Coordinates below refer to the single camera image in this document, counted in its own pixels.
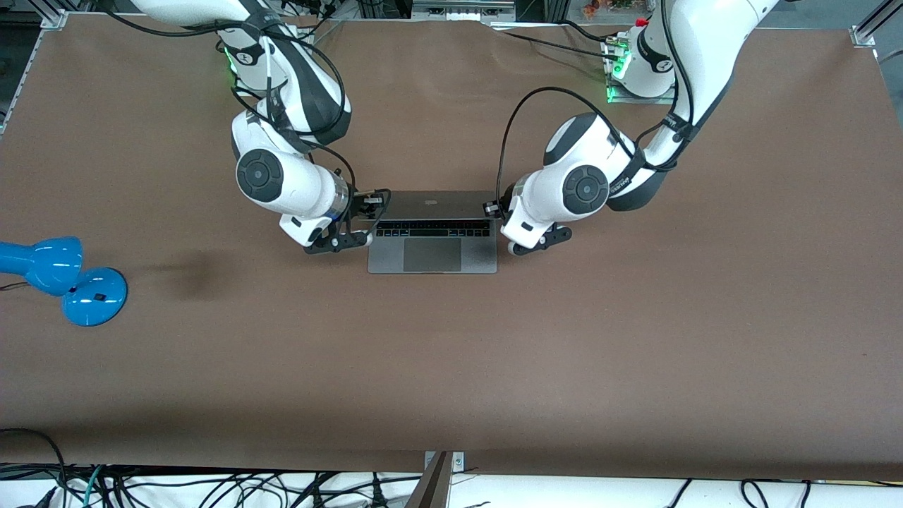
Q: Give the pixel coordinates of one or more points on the metal table edge bracket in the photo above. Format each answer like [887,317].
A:
[458,462]

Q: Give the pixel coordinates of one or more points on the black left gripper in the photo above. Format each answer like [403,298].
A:
[496,209]

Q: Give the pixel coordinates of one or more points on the brown paper table cover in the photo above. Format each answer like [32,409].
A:
[451,367]

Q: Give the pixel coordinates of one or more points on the aluminium frame profile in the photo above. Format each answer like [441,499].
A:
[875,25]
[49,15]

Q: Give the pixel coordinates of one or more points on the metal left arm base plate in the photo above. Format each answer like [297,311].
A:
[628,95]

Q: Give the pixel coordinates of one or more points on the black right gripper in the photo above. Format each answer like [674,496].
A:
[365,204]

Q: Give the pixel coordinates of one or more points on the grey laptop with black keyboard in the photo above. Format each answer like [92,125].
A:
[432,254]

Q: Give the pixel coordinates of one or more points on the grey power strip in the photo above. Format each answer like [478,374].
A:
[462,10]

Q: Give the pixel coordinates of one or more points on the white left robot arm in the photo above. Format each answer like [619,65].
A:
[585,187]

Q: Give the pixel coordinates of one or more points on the blue desk lamp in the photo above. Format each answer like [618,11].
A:
[77,289]

